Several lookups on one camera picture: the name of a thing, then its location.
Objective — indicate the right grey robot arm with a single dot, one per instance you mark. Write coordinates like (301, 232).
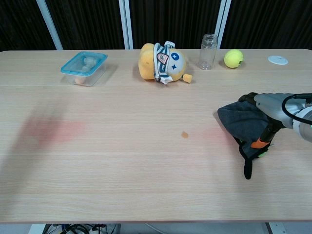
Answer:
(304, 128)

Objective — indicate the white round lid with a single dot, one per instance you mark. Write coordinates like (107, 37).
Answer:
(278, 60)

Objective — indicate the clear container with blue lid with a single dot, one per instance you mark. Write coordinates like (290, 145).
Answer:
(73, 67)

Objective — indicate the white partition frame post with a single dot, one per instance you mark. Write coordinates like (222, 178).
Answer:
(50, 25)
(125, 24)
(223, 24)

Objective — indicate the clear plastic jar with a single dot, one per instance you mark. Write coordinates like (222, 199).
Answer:
(208, 52)

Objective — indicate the right silver and black robot hand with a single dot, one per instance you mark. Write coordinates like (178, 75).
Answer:
(273, 104)

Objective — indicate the small orange object inside container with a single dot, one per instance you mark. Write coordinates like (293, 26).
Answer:
(80, 80)

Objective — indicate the white object inside container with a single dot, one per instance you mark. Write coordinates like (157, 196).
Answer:
(88, 62)

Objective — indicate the yellow-green tennis ball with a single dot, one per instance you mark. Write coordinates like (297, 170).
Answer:
(233, 58)

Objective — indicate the dark grey cleaning cloth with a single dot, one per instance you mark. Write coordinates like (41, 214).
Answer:
(241, 119)

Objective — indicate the small orange crumb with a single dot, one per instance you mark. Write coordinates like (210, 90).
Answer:
(184, 134)

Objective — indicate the yellow plush toy with scarf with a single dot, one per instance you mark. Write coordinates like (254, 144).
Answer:
(148, 62)

